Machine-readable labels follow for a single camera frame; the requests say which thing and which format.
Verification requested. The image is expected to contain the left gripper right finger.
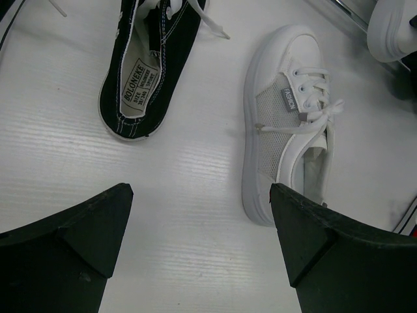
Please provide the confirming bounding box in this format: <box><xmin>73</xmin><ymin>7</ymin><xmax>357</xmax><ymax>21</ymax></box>
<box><xmin>270</xmin><ymin>184</ymin><xmax>416</xmax><ymax>312</ymax></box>

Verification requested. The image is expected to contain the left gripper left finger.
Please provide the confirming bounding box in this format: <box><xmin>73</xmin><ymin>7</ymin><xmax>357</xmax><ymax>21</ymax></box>
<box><xmin>1</xmin><ymin>183</ymin><xmax>134</xmax><ymax>312</ymax></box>

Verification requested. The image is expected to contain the white sneaker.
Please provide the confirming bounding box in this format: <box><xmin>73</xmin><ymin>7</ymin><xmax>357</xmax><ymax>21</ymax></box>
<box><xmin>242</xmin><ymin>25</ymin><xmax>344</xmax><ymax>227</ymax></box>
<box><xmin>367</xmin><ymin>0</ymin><xmax>416</xmax><ymax>63</ymax></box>

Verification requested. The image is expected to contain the black canvas sneaker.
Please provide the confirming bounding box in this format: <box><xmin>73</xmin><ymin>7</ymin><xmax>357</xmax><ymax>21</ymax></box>
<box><xmin>0</xmin><ymin>0</ymin><xmax>25</xmax><ymax>48</ymax></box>
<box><xmin>98</xmin><ymin>0</ymin><xmax>206</xmax><ymax>141</ymax></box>

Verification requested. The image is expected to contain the cream metal shoe shelf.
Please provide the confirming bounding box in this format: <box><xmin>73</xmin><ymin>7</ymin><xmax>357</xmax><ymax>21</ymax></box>
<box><xmin>332</xmin><ymin>1</ymin><xmax>416</xmax><ymax>71</ymax></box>

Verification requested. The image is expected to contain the left red canvas sneaker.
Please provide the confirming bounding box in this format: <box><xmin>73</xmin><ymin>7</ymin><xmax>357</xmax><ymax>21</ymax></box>
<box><xmin>394</xmin><ymin>201</ymin><xmax>417</xmax><ymax>237</ymax></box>

